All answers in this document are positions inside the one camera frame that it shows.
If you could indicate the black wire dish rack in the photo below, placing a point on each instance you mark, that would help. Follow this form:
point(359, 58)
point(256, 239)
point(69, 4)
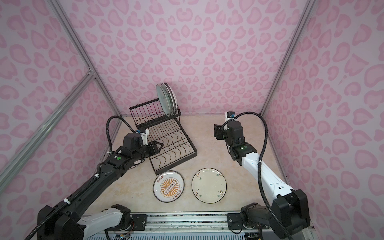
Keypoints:
point(174, 144)

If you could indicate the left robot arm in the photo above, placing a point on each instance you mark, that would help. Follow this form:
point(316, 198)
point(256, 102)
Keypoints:
point(61, 222)

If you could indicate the light blue flower plate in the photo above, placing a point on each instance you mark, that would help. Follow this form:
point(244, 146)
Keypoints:
point(163, 100)

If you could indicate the cream floral rim plate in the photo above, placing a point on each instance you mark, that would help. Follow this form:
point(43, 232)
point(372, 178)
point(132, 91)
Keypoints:
point(209, 185)

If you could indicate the white plate quatrefoil emblem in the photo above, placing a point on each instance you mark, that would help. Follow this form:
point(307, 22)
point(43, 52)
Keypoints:
point(169, 99)

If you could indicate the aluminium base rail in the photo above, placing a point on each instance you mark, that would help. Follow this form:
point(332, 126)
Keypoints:
point(186, 226)

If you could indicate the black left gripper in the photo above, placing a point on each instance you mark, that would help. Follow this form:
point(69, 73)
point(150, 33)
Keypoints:
point(151, 147)

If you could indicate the dark green rim plate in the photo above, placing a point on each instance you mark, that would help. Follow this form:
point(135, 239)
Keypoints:
point(174, 98)

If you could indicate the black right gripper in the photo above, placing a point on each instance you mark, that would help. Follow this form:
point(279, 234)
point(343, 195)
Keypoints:
point(218, 131)

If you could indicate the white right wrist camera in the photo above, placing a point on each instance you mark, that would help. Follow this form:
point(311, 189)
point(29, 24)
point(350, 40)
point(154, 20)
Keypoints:
point(230, 116)

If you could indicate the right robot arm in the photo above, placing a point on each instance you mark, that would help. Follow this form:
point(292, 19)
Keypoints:
point(285, 210)

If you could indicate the orange sunburst plate centre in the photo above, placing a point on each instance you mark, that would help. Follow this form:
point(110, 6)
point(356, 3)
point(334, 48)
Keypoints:
point(168, 187)

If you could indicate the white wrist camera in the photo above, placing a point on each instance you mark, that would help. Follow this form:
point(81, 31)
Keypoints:
point(230, 116)
point(144, 135)

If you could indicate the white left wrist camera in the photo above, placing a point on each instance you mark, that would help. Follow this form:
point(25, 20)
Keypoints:
point(144, 135)

